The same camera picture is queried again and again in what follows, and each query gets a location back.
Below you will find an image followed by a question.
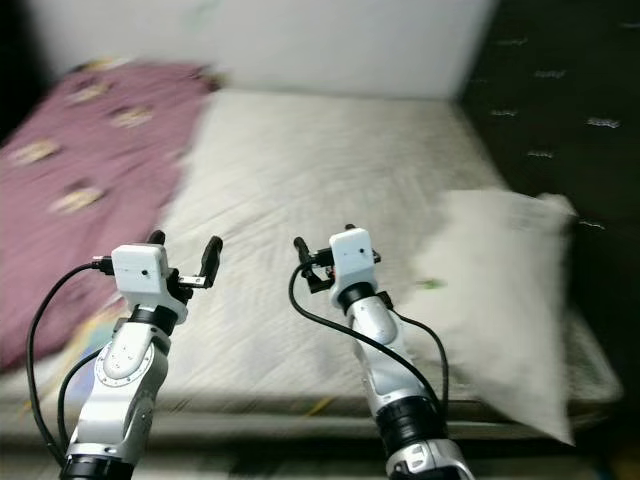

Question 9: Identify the white pillow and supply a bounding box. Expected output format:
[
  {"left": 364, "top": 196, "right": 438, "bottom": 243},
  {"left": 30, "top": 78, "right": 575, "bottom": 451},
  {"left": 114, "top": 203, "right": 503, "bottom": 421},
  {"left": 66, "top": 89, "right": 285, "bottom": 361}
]
[{"left": 410, "top": 188, "right": 579, "bottom": 448}]

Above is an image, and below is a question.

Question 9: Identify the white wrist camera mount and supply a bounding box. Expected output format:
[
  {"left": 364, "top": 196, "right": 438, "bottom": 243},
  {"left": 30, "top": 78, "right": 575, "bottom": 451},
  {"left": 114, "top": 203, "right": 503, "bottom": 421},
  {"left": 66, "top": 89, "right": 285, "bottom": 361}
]
[
  {"left": 110, "top": 243, "right": 189, "bottom": 326},
  {"left": 327, "top": 227, "right": 381, "bottom": 299}
]

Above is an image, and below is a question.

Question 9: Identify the white quilted mattress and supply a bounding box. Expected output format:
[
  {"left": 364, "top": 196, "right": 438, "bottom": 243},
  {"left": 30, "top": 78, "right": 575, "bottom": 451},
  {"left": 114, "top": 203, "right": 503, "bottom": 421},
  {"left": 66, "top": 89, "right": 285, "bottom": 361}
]
[{"left": 0, "top": 88, "right": 623, "bottom": 416}]

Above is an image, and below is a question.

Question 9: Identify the colourful children's book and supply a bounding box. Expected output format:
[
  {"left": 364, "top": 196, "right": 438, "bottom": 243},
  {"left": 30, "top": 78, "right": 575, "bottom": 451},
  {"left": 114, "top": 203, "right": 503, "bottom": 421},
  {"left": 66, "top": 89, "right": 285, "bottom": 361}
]
[{"left": 75, "top": 310, "right": 123, "bottom": 396}]

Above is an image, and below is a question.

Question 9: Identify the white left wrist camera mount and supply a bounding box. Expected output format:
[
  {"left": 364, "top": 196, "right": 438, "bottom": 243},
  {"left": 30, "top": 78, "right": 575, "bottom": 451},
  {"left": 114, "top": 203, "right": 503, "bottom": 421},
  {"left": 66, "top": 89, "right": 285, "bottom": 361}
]
[{"left": 110, "top": 243, "right": 189, "bottom": 326}]

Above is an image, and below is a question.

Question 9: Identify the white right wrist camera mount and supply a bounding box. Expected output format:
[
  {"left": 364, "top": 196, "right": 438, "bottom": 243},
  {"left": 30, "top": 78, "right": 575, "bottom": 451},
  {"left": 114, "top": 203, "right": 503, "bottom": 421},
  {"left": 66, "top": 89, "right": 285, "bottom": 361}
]
[{"left": 327, "top": 227, "right": 381, "bottom": 299}]

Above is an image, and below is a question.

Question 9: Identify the dark bed frame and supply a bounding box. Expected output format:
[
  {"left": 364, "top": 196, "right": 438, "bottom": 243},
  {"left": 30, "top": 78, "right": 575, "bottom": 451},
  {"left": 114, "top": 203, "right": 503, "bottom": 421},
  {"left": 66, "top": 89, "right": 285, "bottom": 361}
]
[{"left": 0, "top": 395, "right": 623, "bottom": 446}]

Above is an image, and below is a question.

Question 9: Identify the pink mouse-print blanket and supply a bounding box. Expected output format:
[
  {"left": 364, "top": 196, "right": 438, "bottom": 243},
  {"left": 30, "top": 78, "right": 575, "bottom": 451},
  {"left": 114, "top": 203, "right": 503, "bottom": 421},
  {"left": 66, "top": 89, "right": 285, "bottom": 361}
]
[{"left": 0, "top": 60, "right": 221, "bottom": 371}]

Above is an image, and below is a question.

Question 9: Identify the black tufted headboard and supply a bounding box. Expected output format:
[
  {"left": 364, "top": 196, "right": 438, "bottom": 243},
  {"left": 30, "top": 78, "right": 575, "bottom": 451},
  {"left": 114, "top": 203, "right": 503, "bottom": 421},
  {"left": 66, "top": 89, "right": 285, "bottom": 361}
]
[{"left": 455, "top": 0, "right": 640, "bottom": 401}]

